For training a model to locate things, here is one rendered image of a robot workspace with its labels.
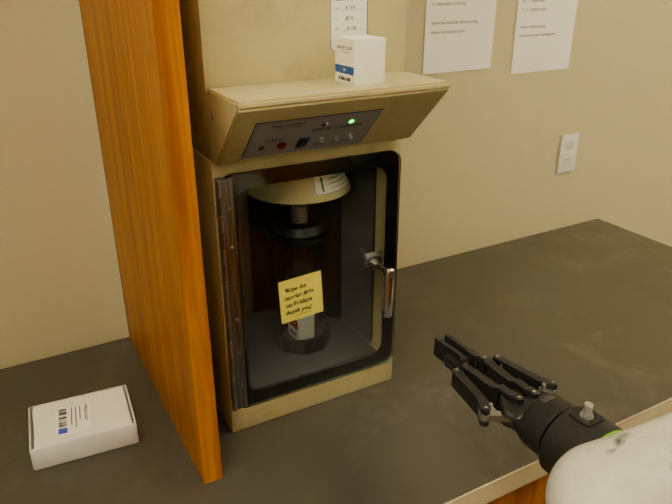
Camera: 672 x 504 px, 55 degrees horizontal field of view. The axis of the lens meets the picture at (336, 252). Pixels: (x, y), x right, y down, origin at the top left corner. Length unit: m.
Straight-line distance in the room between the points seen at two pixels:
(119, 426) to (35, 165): 0.51
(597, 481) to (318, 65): 0.64
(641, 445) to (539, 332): 0.87
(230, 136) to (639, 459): 0.57
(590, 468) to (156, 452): 0.72
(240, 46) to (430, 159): 0.86
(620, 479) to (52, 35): 1.10
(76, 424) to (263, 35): 0.68
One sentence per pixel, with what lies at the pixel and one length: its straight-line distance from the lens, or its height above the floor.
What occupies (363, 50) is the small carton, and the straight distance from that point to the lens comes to 0.90.
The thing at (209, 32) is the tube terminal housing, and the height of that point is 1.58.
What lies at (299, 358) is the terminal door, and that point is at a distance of 1.10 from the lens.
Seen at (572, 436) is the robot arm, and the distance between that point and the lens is 0.79.
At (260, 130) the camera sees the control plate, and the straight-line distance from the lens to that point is 0.85.
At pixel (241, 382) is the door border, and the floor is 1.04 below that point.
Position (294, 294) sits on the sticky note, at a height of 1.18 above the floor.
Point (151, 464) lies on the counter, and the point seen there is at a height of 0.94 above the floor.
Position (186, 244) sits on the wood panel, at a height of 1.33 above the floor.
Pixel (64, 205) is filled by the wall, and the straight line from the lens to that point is 1.35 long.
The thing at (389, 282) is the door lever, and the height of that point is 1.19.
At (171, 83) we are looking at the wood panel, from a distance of 0.79.
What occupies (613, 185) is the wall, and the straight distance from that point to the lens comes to 2.23.
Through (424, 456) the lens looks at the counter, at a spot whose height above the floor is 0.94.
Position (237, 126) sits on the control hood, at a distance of 0.82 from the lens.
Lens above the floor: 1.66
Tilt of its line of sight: 24 degrees down
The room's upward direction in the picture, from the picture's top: straight up
